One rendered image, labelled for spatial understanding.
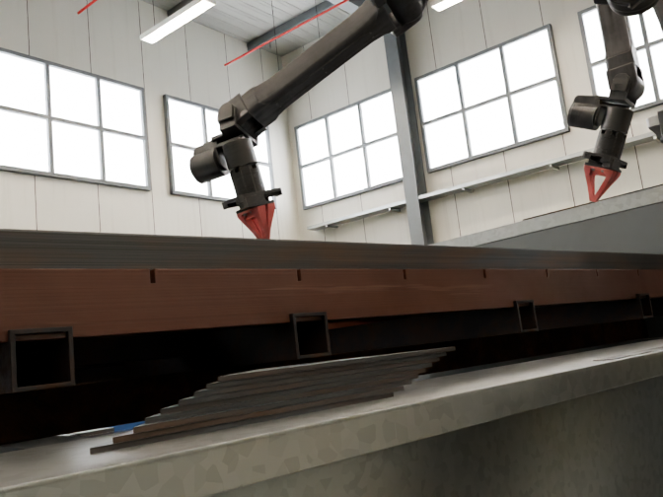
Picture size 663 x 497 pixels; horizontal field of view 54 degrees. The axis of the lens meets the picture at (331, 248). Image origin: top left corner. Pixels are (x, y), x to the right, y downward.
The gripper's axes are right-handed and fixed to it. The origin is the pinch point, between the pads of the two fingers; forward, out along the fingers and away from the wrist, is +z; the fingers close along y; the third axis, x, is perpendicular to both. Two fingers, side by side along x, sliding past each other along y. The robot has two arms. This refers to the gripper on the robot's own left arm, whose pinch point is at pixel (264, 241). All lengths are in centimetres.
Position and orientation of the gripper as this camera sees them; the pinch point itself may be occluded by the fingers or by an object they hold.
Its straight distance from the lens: 124.5
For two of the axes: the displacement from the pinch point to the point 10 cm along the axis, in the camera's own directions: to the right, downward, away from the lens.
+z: 2.8, 9.6, 0.0
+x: 6.7, -1.9, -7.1
